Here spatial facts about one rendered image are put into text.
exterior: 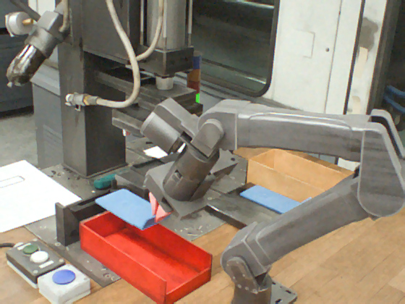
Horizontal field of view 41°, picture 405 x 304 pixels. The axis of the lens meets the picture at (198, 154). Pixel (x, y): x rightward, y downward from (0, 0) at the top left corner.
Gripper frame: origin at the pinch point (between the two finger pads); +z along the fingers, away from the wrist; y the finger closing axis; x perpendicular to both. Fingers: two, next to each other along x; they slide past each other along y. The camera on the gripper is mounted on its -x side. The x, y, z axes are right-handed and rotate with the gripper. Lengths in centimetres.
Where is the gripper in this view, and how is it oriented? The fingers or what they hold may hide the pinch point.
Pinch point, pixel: (158, 217)
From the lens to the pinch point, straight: 98.7
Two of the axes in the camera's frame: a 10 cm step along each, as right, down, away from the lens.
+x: -6.8, 2.5, -6.8
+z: -4.2, 6.3, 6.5
